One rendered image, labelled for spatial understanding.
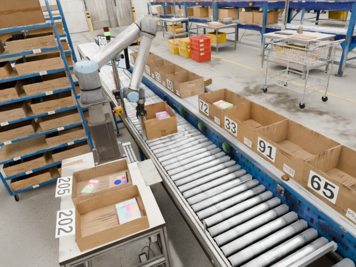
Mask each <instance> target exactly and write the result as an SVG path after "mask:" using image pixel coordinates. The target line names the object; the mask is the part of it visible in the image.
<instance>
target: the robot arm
mask: <svg viewBox="0 0 356 267"><path fill-rule="evenodd" d="M156 32H157V26H156V22H155V20H154V19H153V18H152V17H150V16H141V17H139V18H137V19H136V21H135V22H134V23H133V24H132V25H131V26H130V27H128V28H127V29H125V30H124V31H123V32H121V33H120V34H119V35H118V36H116V37H115V38H114V39H113V40H111V41H110V42H109V43H107V44H106V45H105V46H104V47H102V48H101V49H100V50H98V51H97V52H96V53H95V54H93V55H92V56H86V57H85V58H83V59H82V60H79V61H77V62H76V63H75V64H74V66H73V73H74V75H75V77H76V78H77V79H78V82H79V86H80V89H81V95H80V101H81V103H84V104H91V103H97V102H101V101H104V100H105V99H106V94H105V92H104V90H103V89H102V86H101V81H100V76H99V72H100V71H101V67H103V66H104V65H105V64H107V63H108V62H109V61H110V60H111V59H113V58H114V57H115V56H117V55H118V54H119V53H120V52H122V51H123V50H125V49H126V48H127V47H128V46H129V45H131V44H132V43H133V42H135V41H136V40H137V39H138V38H140V37H141V41H140V45H139V49H138V53H137V57H136V61H135V65H134V68H133V72H132V76H131V80H130V84H129V87H123V88H120V96H121V98H122V99H124V98H126V99H127V100H128V101H129V102H132V103H134V102H136V103H137V106H136V110H137V112H136V117H137V119H138V121H139V122H140V124H141V119H140V118H141V116H142V117H143V120H144V121H146V119H145V116H146V115H147V114H146V113H147V110H146V109H145V108H144V106H145V102H146V97H145V86H144V84H141V80H142V77H143V74H144V70H145V66H146V62H147V58H148V55H149V51H150V47H151V45H152V40H153V39H154V38H155V37H156Z"/></svg>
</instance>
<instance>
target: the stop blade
mask: <svg viewBox="0 0 356 267"><path fill-rule="evenodd" d="M251 180H252V178H250V179H248V180H245V181H243V182H241V183H238V184H235V185H233V186H231V187H228V188H226V189H224V190H221V191H219V192H217V193H214V194H212V195H210V196H207V197H205V198H203V199H200V200H198V201H195V202H193V203H192V205H194V204H197V203H199V202H201V201H204V200H206V199H209V198H211V197H214V196H216V195H218V194H220V193H223V192H225V191H227V190H230V189H232V188H235V187H237V186H239V185H241V184H244V183H246V182H248V181H251Z"/></svg>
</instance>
